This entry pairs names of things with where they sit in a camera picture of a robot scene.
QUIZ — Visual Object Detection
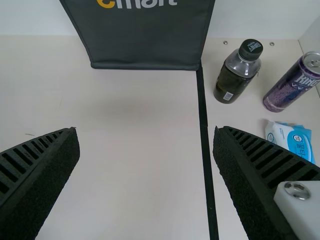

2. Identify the dark coffee bottle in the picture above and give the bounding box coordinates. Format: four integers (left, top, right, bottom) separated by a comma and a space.
213, 39, 264, 104

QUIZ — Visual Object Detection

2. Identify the dark grey bag with straps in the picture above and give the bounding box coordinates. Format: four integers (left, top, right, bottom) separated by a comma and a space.
59, 0, 216, 72

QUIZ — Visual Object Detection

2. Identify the black strip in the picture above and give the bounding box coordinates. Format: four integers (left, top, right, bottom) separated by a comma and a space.
196, 64, 220, 240

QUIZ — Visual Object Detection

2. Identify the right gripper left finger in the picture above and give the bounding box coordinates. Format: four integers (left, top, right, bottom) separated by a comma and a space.
0, 126, 81, 240

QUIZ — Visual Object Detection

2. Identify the purple can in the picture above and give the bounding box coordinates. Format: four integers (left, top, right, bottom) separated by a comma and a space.
262, 51, 320, 113

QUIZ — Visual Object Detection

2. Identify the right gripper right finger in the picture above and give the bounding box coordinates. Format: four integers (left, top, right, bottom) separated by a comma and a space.
212, 125, 320, 240

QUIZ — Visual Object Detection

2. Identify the blue white wet wipes pack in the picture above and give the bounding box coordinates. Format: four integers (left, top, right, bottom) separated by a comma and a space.
264, 119, 317, 165

